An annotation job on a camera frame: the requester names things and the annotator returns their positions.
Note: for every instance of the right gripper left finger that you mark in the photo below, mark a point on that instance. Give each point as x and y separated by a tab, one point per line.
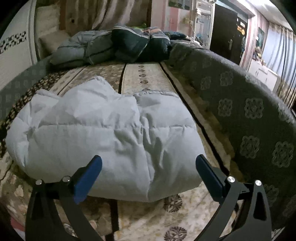
43	221

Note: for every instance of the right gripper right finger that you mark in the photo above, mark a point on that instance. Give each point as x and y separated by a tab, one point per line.
253	221

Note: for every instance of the light grey padded jacket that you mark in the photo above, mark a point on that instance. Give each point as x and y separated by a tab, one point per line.
148	141

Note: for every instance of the white low cabinet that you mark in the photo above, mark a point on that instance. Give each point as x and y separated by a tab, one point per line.
265	75

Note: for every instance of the blue striped curtain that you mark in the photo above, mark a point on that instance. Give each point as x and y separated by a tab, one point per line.
279	55

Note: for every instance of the white patterned cabinet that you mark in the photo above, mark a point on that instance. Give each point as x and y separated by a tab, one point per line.
18	51

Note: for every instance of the beige pillow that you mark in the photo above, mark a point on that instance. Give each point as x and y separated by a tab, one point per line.
49	43

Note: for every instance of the dark door with handle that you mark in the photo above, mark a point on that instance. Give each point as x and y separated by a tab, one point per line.
229	31

